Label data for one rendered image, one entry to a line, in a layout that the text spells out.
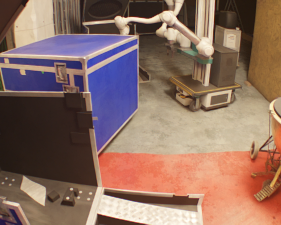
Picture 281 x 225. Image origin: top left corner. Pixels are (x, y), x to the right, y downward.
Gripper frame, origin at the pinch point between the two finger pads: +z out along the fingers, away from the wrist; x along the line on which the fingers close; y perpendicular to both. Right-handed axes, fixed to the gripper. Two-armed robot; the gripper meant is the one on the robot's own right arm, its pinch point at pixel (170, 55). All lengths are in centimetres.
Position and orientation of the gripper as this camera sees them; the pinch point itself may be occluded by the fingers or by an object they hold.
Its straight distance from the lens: 324.8
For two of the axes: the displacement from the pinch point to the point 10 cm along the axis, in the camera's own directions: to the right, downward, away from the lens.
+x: -3.7, -4.4, 8.2
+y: 9.3, -1.7, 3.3
